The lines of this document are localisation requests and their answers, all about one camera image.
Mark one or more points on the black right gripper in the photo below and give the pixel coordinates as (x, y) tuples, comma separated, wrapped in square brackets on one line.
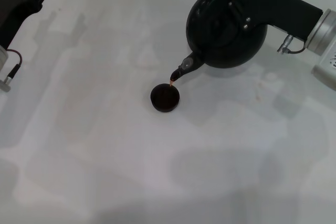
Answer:
[(281, 9)]

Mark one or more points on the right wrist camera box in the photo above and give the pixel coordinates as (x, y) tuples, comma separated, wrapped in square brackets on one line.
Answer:
[(326, 69)]

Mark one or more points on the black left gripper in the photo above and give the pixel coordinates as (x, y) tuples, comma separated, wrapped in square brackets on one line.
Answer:
[(13, 11)]

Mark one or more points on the dark round teacup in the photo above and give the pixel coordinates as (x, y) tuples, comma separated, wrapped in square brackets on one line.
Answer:
[(165, 102)]

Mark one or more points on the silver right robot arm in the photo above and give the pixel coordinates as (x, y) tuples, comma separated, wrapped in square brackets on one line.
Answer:
[(325, 32)]

